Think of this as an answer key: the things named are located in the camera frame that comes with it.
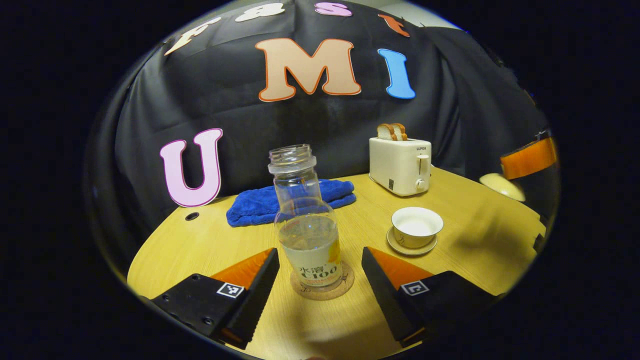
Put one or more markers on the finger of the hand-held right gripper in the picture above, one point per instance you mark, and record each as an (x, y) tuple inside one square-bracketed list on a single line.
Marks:
[(530, 157)]

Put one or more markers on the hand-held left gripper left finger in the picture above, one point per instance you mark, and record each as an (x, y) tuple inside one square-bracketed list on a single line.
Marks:
[(252, 300)]

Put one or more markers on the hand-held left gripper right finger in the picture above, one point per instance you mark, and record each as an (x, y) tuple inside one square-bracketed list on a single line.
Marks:
[(387, 300)]

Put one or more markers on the white teacup lid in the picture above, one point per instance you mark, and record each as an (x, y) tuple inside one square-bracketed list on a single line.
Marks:
[(502, 187)]

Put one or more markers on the round cork coaster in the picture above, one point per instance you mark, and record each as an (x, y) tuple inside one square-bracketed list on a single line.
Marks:
[(345, 285)]

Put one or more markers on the white teacup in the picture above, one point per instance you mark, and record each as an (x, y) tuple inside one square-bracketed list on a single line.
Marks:
[(416, 227)]

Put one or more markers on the clear water bottle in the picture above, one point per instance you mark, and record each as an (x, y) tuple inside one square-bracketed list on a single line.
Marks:
[(307, 225)]

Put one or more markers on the white saucer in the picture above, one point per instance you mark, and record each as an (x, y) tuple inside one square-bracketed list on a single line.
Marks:
[(400, 247)]

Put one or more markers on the blue folded towel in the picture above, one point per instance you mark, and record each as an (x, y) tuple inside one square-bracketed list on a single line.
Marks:
[(250, 207)]

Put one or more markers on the toasted bread slice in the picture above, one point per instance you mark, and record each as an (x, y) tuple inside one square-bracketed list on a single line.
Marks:
[(385, 132), (401, 131)]

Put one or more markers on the white toaster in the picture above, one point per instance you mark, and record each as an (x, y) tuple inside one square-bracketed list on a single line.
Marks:
[(397, 167)]

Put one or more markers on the black backdrop cloth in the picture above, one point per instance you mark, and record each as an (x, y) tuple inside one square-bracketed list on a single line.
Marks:
[(250, 130)]

